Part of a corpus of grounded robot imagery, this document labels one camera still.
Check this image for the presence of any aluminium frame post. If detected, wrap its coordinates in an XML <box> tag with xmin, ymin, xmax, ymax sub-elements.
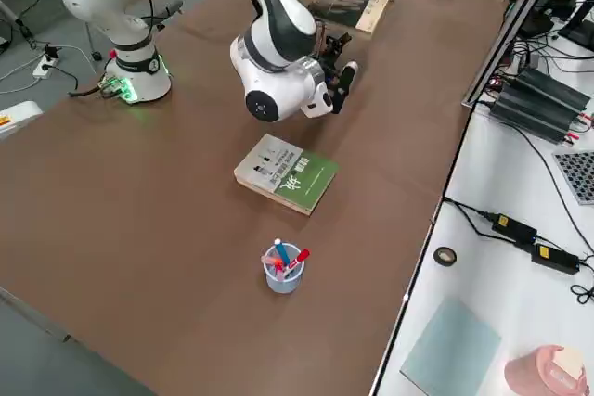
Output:
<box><xmin>461</xmin><ymin>0</ymin><xmax>565</xmax><ymax>109</ymax></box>

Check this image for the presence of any black tape roll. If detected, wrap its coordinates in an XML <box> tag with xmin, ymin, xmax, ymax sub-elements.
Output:
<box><xmin>433</xmin><ymin>246</ymin><xmax>458</xmax><ymax>268</ymax></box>

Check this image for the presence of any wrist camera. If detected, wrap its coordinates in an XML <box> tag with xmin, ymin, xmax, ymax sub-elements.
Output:
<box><xmin>331</xmin><ymin>60</ymin><xmax>361</xmax><ymax>115</ymax></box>

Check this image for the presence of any blue and white pen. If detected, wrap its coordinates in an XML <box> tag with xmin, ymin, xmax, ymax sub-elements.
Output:
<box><xmin>273</xmin><ymin>237</ymin><xmax>292</xmax><ymax>268</ymax></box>

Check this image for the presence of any pink roll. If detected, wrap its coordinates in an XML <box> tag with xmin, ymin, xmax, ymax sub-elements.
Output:
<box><xmin>503</xmin><ymin>344</ymin><xmax>589</xmax><ymax>396</ymax></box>

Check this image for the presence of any black monitor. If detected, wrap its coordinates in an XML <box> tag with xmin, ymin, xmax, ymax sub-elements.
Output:
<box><xmin>556</xmin><ymin>0</ymin><xmax>594</xmax><ymax>52</ymax></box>

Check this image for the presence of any white power strip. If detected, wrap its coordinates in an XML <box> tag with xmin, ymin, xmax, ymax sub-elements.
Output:
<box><xmin>32</xmin><ymin>53</ymin><xmax>61</xmax><ymax>81</ymax></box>

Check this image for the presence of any checkerboard plate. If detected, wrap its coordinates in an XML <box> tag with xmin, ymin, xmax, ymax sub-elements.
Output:
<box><xmin>551</xmin><ymin>150</ymin><xmax>594</xmax><ymax>206</ymax></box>

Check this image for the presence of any grey-green sheet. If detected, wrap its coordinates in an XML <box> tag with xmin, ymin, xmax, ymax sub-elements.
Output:
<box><xmin>399</xmin><ymin>298</ymin><xmax>503</xmax><ymax>396</ymax></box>

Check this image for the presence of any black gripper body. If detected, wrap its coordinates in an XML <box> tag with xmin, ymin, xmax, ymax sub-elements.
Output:
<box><xmin>317</xmin><ymin>35</ymin><xmax>347</xmax><ymax>77</ymax></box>

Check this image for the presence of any red marker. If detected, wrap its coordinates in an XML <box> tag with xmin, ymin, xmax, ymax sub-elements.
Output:
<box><xmin>283</xmin><ymin>249</ymin><xmax>312</xmax><ymax>273</ymax></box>

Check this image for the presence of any black adapter cable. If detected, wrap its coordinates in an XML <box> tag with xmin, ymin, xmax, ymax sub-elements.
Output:
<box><xmin>443</xmin><ymin>198</ymin><xmax>496</xmax><ymax>235</ymax></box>

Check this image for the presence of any green and white book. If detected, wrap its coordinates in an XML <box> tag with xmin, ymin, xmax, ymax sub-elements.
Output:
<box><xmin>233</xmin><ymin>133</ymin><xmax>340</xmax><ymax>217</ymax></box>

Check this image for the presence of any white cabinet with orange label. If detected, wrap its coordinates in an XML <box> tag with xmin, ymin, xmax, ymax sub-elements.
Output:
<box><xmin>0</xmin><ymin>99</ymin><xmax>45</xmax><ymax>141</ymax></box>

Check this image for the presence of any white side desk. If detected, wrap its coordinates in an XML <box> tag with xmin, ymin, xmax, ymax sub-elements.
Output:
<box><xmin>370</xmin><ymin>0</ymin><xmax>594</xmax><ymax>396</ymax></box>

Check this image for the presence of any black base cable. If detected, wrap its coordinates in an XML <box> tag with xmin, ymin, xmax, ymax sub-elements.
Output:
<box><xmin>68</xmin><ymin>82</ymin><xmax>117</xmax><ymax>100</ymax></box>

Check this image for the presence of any black power adapter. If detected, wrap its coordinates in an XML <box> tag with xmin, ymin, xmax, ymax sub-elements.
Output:
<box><xmin>530</xmin><ymin>242</ymin><xmax>581</xmax><ymax>275</ymax></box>
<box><xmin>490</xmin><ymin>212</ymin><xmax>539</xmax><ymax>245</ymax></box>

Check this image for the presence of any black ribbed power supply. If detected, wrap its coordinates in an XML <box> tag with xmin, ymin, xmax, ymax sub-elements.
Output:
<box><xmin>488</xmin><ymin>87</ymin><xmax>579</xmax><ymax>144</ymax></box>
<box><xmin>508</xmin><ymin>67</ymin><xmax>591</xmax><ymax>112</ymax></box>

